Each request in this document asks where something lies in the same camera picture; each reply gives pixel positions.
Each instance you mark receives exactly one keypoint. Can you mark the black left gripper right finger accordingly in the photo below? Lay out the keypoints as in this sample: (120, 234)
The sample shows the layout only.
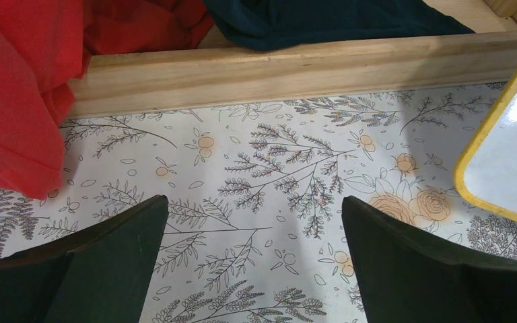
(406, 274)

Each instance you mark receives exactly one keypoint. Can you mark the wooden clothes rack frame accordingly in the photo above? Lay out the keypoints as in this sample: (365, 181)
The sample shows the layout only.
(218, 74)

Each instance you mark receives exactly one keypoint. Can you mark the dark navy tank top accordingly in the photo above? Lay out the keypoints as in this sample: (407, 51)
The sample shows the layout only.
(273, 25)

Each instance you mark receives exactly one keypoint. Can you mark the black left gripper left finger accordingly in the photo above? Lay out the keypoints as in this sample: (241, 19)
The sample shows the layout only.
(98, 274)

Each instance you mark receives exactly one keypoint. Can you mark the yellow framed whiteboard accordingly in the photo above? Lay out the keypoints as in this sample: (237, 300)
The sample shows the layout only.
(486, 172)

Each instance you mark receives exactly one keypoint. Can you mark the floral patterned table mat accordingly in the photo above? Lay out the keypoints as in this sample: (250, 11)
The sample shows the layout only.
(254, 232)

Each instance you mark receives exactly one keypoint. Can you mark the red tank top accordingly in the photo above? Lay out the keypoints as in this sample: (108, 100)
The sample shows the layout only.
(44, 44)

